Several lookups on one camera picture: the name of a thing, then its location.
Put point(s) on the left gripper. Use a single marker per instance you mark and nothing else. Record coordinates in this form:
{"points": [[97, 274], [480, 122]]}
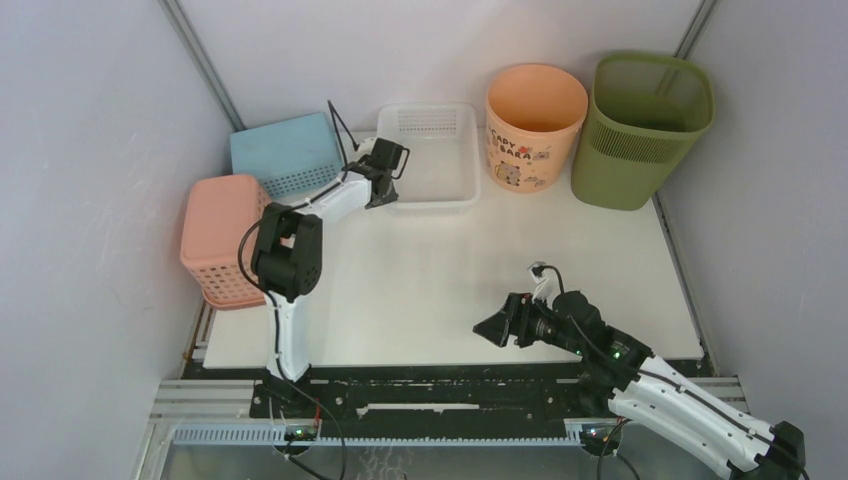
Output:
{"points": [[390, 197]]}

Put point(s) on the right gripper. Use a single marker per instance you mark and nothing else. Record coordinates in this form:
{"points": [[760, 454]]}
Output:
{"points": [[508, 321]]}

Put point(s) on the clear white plastic tray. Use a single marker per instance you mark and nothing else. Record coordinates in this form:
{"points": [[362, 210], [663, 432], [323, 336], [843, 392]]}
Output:
{"points": [[443, 172]]}

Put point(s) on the blue plastic basket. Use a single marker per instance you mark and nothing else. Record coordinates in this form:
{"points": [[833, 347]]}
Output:
{"points": [[289, 157]]}

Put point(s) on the orange capybara bucket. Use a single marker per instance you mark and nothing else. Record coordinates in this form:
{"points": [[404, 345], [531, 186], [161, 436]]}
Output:
{"points": [[534, 113]]}

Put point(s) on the pink plastic basket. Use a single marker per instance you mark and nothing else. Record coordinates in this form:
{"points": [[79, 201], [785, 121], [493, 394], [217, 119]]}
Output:
{"points": [[219, 212]]}

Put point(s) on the green mesh waste bin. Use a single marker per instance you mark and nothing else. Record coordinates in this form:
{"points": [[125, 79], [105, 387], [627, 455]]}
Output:
{"points": [[646, 112]]}

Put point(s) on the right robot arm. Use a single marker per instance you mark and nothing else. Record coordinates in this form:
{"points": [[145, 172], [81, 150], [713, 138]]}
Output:
{"points": [[625, 378]]}

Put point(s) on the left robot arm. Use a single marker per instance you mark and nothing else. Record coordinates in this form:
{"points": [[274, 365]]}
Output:
{"points": [[287, 257]]}

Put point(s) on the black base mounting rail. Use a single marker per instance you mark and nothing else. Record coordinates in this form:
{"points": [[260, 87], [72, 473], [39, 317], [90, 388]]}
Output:
{"points": [[460, 402]]}

